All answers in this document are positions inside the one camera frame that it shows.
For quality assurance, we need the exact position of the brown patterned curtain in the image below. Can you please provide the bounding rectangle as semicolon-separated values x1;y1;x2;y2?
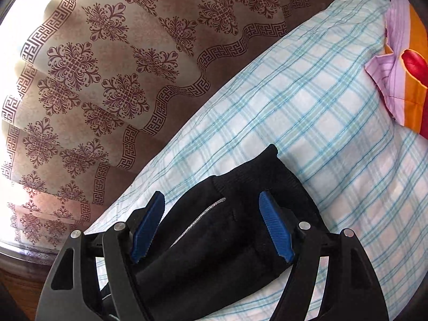
0;0;345;251

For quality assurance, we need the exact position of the colourful floral pillow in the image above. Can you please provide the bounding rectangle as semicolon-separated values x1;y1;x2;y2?
364;0;428;139

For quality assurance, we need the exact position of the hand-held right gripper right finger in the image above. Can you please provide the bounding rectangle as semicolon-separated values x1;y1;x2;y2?
259;190;390;321

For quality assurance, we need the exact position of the black sweater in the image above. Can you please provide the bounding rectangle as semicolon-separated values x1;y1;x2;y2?
97;144;330;319

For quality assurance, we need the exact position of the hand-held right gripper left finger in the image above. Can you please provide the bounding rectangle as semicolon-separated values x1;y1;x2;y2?
35;190;166;321

